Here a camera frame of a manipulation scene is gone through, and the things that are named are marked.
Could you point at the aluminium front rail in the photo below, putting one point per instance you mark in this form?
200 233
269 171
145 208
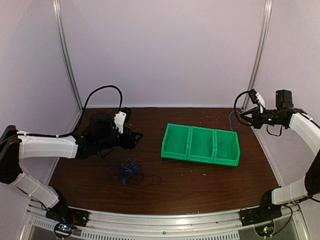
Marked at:
221 225

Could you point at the right round circuit board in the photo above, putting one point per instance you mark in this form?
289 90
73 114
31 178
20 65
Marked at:
264 230

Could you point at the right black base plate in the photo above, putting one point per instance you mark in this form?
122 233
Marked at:
257 215

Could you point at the right aluminium frame post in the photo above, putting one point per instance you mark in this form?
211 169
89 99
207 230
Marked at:
264 31

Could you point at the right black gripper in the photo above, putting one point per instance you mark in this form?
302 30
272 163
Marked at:
256 119

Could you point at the round circuit board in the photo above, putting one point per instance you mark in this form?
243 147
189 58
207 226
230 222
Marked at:
264 230
63 230

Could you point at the left green plastic bin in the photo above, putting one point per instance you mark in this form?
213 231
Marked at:
176 141

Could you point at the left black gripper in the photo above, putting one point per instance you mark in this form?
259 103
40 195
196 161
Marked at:
131 143

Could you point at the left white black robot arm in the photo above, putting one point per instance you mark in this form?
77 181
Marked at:
103 132

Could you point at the middle green plastic bin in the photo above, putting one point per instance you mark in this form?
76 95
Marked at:
202 146

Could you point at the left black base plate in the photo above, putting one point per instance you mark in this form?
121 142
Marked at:
72 217

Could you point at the right green plastic bin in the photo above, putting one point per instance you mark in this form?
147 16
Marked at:
227 148

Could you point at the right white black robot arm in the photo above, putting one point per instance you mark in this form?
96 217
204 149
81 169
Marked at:
297 120

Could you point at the aluminium frame post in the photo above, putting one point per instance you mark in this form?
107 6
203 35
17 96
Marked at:
264 31
65 53

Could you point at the left round circuit board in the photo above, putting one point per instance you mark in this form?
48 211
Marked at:
63 230

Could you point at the green plastic bin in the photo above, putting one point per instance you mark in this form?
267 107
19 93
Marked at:
202 146
176 141
227 148

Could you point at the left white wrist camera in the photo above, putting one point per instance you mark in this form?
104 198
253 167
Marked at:
121 118

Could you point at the left aluminium frame post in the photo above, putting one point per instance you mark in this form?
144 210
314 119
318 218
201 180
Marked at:
65 53

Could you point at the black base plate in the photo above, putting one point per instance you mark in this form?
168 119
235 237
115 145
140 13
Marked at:
257 215
72 217

